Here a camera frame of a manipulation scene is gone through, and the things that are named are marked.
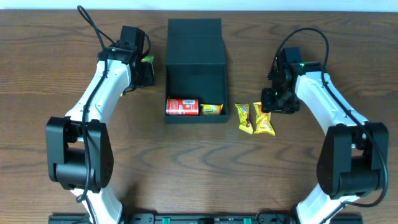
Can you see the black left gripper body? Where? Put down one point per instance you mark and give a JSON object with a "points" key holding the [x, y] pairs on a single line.
{"points": [[146, 76]]}

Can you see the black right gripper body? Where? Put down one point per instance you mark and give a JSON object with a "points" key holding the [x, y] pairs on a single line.
{"points": [[278, 101]]}

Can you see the red drink can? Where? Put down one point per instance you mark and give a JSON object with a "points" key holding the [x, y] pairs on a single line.
{"points": [[182, 107]]}

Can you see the yellow Lemond biscuit packet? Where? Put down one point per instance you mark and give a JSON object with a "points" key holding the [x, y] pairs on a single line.
{"points": [[211, 110]]}

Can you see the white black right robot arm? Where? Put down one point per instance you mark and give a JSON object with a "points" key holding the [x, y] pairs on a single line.
{"points": [[353, 158]]}

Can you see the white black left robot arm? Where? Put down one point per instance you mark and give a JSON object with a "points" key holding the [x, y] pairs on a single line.
{"points": [[79, 153]]}

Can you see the green pandan cake packet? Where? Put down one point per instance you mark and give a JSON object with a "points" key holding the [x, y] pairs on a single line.
{"points": [[148, 63]]}

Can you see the yellow snack packet far right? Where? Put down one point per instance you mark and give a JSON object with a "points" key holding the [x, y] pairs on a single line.
{"points": [[263, 120]]}

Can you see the yellow snack packet near box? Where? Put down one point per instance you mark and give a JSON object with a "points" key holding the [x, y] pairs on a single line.
{"points": [[244, 118]]}

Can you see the dark green open box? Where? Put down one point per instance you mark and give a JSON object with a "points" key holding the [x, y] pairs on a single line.
{"points": [[196, 68]]}

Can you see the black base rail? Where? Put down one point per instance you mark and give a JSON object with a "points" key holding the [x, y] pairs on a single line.
{"points": [[149, 218]]}

